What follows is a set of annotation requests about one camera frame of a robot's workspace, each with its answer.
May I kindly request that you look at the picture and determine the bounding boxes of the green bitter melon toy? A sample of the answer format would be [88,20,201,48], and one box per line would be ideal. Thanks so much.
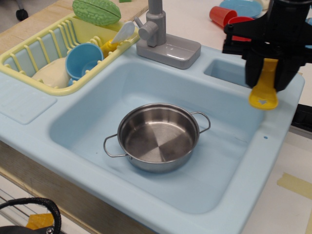
[72,0,121,26]

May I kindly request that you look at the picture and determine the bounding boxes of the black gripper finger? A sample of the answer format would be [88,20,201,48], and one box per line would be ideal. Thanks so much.
[274,59,300,92]
[245,57,264,88]

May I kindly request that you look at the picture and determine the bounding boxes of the light blue toy sink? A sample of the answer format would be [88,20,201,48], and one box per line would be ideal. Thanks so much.
[0,46,305,234]

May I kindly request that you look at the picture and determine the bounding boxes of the grey toy faucet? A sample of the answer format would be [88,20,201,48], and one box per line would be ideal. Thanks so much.
[135,0,201,69]

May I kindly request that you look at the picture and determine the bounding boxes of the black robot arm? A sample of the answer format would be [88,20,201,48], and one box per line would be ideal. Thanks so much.
[222,0,312,92]

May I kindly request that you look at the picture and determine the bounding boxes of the yellow utensil in rack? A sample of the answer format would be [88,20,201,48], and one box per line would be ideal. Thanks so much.
[100,39,124,58]

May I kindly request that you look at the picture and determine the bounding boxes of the beige masking tape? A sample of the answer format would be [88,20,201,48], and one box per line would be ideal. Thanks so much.
[277,173,312,200]

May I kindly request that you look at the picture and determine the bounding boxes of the small steel pot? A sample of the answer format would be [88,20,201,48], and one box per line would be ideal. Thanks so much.
[115,103,211,173]

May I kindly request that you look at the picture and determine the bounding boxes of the cream plastic plate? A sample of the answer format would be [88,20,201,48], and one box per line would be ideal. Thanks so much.
[32,58,71,88]

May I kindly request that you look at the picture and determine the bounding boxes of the red cup with handle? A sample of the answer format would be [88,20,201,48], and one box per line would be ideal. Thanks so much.
[228,16,253,42]

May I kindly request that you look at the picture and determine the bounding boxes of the yellow tape piece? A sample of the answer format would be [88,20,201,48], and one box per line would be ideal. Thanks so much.
[26,214,54,230]

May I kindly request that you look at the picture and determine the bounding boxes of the black device at edge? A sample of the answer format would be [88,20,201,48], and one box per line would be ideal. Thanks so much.
[292,104,312,132]

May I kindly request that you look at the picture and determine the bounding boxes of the blue plastic cup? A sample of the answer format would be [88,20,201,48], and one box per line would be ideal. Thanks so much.
[65,43,104,80]

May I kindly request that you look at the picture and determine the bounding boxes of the black chair caster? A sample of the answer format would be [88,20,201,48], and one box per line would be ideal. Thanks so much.
[16,9,28,21]

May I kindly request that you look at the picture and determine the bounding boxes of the yellow dish brush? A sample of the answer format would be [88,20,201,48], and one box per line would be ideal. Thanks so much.
[249,58,278,111]

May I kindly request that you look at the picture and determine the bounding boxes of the red cup lying down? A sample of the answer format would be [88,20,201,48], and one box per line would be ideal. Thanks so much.
[209,6,238,28]

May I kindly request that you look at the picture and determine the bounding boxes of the black braided cable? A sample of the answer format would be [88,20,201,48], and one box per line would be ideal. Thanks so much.
[0,197,61,234]

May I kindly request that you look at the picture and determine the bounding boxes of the blue plastic plate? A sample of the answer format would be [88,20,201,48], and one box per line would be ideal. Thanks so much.
[219,0,263,18]

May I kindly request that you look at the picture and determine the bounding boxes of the yellow dish rack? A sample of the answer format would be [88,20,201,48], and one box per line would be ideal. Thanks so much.
[0,13,139,96]

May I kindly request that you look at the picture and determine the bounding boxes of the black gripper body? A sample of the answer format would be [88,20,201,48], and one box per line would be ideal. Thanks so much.
[222,17,312,66]

